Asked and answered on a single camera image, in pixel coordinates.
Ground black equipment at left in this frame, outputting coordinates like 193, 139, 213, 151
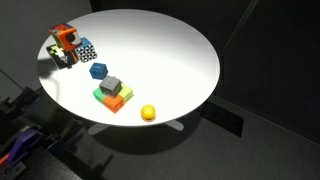
0, 87, 82, 180

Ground blue block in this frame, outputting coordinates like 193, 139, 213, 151
89, 63, 108, 80

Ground yellow ball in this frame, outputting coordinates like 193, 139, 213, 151
141, 105, 156, 121

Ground black green patterned cube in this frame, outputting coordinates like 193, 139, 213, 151
46, 45, 78, 69

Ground gray block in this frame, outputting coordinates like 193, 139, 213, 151
99, 75, 121, 97

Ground orange patterned cube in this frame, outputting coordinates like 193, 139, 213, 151
48, 23, 82, 51

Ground four-colour square block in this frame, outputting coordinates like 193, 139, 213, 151
93, 83, 134, 114

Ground black white triangle cube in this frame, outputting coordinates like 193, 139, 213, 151
75, 37, 97, 62

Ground purple clamp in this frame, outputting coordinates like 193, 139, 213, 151
0, 129, 43, 165

